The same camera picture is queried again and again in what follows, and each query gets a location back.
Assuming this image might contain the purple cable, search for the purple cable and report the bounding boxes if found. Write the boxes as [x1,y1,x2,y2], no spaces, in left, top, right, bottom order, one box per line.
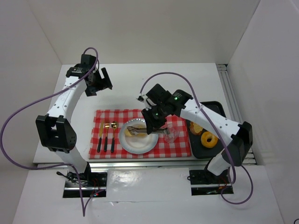
[139,71,254,205]
[0,47,100,217]

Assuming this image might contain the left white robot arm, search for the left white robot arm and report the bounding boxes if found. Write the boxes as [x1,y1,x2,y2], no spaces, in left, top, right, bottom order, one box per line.
[36,54,113,184]

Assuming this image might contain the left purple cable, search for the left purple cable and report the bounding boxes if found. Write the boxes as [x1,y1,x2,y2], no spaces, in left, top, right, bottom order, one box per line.
[0,47,100,217]

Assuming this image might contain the round bread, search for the round bread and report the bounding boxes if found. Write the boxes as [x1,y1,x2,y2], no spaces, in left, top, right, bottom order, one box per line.
[124,125,146,138]

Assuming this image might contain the white plate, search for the white plate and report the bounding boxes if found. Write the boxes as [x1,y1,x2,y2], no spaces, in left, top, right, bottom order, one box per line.
[118,118,159,154]

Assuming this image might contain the gold fork dark handle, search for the gold fork dark handle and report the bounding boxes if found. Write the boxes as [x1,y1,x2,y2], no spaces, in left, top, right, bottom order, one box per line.
[104,120,110,152]

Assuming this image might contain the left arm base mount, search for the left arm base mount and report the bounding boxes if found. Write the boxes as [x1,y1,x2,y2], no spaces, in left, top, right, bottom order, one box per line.
[56,171,107,198]

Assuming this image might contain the gold spoon dark handle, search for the gold spoon dark handle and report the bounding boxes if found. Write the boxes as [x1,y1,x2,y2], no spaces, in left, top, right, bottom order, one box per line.
[110,121,119,153]

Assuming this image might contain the glazed yellow donut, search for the glazed yellow donut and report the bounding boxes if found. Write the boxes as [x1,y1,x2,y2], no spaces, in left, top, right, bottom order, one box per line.
[201,132,218,148]

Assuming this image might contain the gold knife dark handle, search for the gold knife dark handle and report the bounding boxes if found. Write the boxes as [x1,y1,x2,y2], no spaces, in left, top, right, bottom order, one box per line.
[97,120,104,153]

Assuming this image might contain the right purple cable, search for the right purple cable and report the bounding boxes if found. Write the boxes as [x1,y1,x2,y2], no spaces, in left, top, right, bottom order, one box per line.
[139,71,254,205]

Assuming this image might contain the toasted bread slice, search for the toasted bread slice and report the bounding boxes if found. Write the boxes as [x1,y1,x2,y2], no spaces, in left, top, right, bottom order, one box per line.
[190,122,203,135]

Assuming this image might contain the metal tongs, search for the metal tongs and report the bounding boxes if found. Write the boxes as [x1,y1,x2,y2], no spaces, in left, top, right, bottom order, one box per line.
[135,128,169,135]

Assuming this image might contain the black tray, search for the black tray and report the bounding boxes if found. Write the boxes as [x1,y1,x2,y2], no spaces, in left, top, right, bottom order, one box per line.
[185,101,226,159]

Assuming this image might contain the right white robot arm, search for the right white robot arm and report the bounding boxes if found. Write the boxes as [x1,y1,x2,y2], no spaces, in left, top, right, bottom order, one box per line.
[138,84,253,176]

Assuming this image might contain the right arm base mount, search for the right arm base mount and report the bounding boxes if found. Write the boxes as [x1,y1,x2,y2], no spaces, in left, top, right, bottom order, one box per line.
[187,166,234,196]

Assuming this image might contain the clear glass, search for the clear glass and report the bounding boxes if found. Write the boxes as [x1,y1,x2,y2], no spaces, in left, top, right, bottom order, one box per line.
[164,123,179,143]

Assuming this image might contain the red checkered cloth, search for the red checkered cloth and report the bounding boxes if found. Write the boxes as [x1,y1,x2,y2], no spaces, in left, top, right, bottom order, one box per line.
[88,109,191,160]

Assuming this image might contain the aluminium rail frame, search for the aluminium rail frame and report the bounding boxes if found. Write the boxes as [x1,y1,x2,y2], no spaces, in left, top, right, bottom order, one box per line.
[35,63,257,170]

